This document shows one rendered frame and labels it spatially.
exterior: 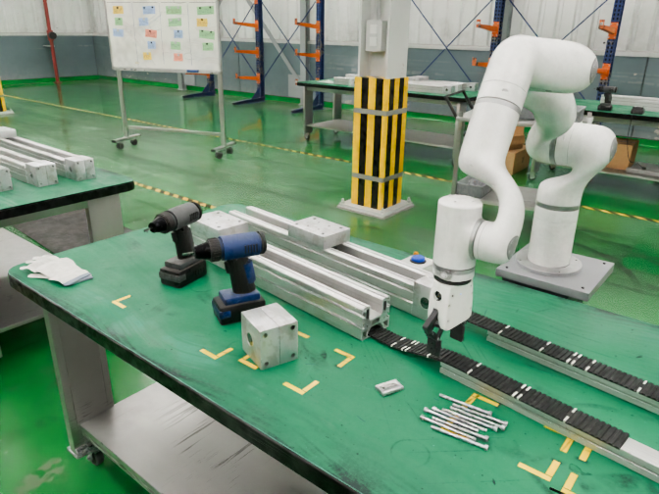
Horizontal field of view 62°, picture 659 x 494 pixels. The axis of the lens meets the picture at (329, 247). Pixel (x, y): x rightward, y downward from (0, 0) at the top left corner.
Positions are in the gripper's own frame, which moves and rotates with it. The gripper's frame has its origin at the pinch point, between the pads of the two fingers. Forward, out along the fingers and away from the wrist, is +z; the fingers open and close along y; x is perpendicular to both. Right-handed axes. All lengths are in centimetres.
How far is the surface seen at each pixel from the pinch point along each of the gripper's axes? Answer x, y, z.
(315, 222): 63, 21, -6
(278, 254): 58, 2, -2
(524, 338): -8.8, 18.5, 3.0
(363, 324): 19.9, -3.9, 2.7
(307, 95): 514, 429, 24
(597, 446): -33.5, -2.0, 5.3
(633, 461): -39.0, -1.4, 5.2
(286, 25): 851, 681, -64
